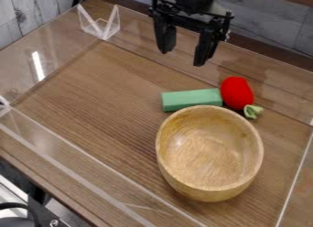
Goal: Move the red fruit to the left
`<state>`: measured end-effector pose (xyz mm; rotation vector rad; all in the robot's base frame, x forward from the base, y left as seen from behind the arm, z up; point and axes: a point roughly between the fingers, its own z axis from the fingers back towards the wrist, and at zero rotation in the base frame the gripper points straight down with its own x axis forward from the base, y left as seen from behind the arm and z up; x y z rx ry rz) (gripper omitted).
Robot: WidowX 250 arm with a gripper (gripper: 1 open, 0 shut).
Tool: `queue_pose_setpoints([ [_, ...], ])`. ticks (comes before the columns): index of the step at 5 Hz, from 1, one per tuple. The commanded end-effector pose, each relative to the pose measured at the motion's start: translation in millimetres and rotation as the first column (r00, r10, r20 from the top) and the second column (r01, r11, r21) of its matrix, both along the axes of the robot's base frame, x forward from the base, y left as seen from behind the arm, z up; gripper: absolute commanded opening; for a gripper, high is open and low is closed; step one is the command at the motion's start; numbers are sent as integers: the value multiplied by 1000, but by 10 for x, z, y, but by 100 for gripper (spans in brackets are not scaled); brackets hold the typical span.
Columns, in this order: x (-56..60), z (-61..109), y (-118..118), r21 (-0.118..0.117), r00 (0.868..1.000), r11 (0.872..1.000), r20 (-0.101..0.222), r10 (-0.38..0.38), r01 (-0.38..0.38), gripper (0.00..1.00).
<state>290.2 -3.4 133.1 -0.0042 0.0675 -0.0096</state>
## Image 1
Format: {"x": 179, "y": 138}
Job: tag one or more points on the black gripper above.
{"x": 191, "y": 14}

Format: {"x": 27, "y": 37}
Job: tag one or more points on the red plush fruit green stem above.
{"x": 238, "y": 96}

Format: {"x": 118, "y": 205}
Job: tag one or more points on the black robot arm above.
{"x": 201, "y": 16}

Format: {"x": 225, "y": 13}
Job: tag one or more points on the green rectangular block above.
{"x": 178, "y": 100}

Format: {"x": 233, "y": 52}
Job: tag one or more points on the wooden bowl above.
{"x": 209, "y": 152}

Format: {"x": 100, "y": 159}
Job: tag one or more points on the black equipment under table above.
{"x": 38, "y": 216}

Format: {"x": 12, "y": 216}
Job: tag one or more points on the clear acrylic corner bracket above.
{"x": 99, "y": 28}

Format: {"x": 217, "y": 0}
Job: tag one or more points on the clear acrylic tray enclosure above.
{"x": 84, "y": 111}

